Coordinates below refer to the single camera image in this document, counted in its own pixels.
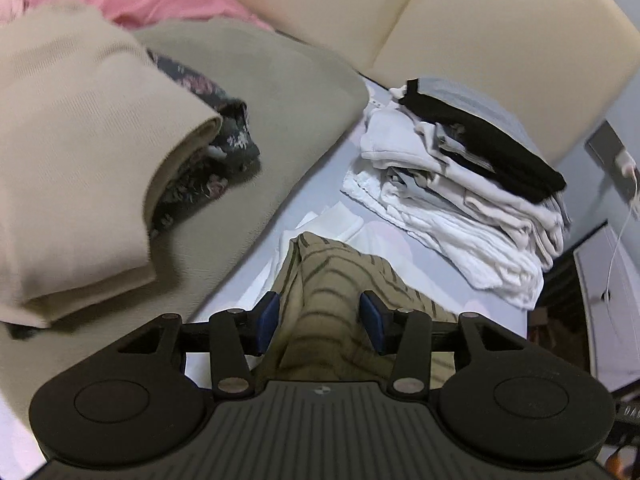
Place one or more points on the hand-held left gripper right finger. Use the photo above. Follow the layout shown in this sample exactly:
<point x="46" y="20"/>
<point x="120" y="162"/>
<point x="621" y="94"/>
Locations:
<point x="372" y="322"/>

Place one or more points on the black folded garment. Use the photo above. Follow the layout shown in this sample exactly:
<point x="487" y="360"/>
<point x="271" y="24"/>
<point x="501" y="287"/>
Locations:
<point x="490" y="145"/>

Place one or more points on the brown striped shirt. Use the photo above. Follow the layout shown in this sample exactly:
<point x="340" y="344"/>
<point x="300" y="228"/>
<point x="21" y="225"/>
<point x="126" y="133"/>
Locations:
<point x="330" y="280"/>

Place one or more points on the white bedside cabinet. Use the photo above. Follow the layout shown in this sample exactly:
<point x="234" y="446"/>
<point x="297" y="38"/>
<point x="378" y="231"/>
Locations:
<point x="610" y="335"/>

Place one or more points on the dark patterned garment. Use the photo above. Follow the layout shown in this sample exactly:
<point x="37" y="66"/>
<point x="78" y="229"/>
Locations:
<point x="235" y="140"/>

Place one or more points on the grey folded garment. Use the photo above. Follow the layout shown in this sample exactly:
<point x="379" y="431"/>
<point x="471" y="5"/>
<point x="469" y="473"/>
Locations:
<point x="480" y="102"/>

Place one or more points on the white flat cloth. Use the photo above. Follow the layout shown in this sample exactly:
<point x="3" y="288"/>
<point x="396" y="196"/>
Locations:
<point x="340" y="222"/>

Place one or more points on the person's right hand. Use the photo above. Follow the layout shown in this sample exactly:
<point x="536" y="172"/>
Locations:
<point x="622" y="462"/>

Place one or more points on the white charger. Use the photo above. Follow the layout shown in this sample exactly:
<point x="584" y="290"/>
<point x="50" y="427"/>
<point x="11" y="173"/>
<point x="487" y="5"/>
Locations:
<point x="626" y="162"/>

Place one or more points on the stack of folded clothes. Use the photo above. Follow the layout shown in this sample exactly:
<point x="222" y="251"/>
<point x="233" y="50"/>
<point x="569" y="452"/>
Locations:
<point x="400" y="145"/>

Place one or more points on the beige folded garment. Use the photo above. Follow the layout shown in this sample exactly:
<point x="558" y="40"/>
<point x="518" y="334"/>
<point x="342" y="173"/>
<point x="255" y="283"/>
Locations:
<point x="75" y="160"/>

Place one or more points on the white textured folded garment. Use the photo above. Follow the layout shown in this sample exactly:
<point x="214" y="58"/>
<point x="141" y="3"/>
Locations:
<point x="475" y="245"/>

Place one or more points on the grey wall outlet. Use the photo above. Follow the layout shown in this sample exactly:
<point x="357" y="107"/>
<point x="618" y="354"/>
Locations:
<point x="605" y="142"/>

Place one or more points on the beige headboard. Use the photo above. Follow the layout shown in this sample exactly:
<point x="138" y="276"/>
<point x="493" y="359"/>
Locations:
<point x="475" y="25"/>

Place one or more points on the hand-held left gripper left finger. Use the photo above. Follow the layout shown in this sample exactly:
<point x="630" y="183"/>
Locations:
<point x="267" y="322"/>

